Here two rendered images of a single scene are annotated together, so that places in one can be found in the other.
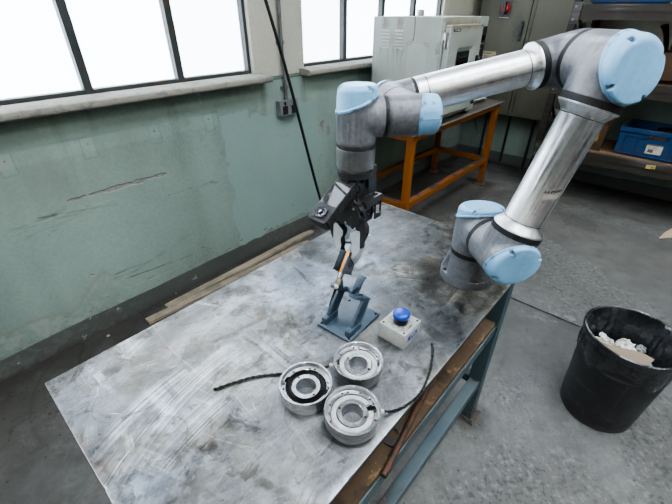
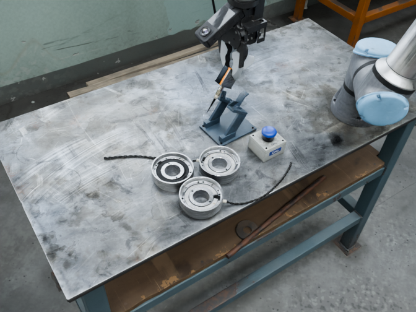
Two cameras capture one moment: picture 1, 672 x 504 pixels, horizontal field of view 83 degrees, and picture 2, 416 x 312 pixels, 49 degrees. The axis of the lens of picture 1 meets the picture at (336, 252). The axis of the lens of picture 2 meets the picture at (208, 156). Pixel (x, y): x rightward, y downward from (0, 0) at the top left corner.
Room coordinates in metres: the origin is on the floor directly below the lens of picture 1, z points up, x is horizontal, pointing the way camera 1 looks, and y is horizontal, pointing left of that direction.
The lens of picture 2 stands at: (-0.22, -0.18, 1.67)
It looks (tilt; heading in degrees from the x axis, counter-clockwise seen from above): 46 degrees down; 12
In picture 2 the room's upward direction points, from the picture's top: 3 degrees clockwise
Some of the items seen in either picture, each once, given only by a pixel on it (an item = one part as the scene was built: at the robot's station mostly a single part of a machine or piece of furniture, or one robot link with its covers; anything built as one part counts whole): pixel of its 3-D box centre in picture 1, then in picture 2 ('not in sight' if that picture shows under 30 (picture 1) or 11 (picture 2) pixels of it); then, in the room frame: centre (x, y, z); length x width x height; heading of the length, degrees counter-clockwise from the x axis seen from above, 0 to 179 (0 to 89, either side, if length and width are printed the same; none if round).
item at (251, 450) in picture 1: (340, 308); (225, 117); (0.77, -0.01, 0.79); 1.20 x 0.60 x 0.02; 138
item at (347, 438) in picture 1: (352, 415); (200, 198); (0.44, -0.03, 0.82); 0.10 x 0.10 x 0.04
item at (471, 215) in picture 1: (478, 226); (372, 65); (0.90, -0.38, 0.97); 0.13 x 0.12 x 0.14; 8
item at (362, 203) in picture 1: (356, 195); (243, 19); (0.73, -0.04, 1.14); 0.09 x 0.08 x 0.12; 141
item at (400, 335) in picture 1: (401, 326); (268, 142); (0.67, -0.15, 0.82); 0.08 x 0.07 x 0.05; 138
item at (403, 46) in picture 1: (430, 68); not in sight; (3.05, -0.69, 1.10); 0.62 x 0.61 x 0.65; 138
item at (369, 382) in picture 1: (358, 366); (219, 165); (0.55, -0.05, 0.82); 0.10 x 0.10 x 0.04
